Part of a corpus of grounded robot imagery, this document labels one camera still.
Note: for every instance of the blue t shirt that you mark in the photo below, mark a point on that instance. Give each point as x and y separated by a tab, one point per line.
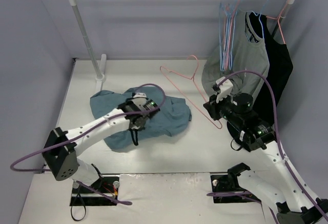
172	119

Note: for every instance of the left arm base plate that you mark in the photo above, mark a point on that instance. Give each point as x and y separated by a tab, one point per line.
91	199

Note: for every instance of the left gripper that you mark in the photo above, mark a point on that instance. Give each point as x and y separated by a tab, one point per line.
128	106

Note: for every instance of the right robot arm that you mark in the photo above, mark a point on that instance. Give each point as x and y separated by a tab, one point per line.
269	175

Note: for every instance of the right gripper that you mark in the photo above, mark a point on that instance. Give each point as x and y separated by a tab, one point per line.
211	109

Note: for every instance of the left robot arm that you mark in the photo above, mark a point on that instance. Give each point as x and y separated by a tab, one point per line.
63	148

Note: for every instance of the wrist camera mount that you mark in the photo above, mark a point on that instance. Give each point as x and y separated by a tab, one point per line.
139	99
222	88

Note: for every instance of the pink hanger at rack end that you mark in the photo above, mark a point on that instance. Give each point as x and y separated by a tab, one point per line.
281	16

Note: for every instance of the blue wire hanger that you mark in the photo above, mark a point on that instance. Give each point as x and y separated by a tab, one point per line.
221	33

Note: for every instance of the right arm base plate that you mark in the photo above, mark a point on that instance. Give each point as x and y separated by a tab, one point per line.
226	193

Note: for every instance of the black tank top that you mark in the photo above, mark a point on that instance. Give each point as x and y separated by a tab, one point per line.
274	84

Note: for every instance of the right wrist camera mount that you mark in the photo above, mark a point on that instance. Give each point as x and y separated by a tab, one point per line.
222	88

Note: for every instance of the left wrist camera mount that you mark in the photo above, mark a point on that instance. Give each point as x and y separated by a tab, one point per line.
139	99

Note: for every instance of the grey sweatshirt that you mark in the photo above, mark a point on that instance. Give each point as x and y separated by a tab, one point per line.
248	53

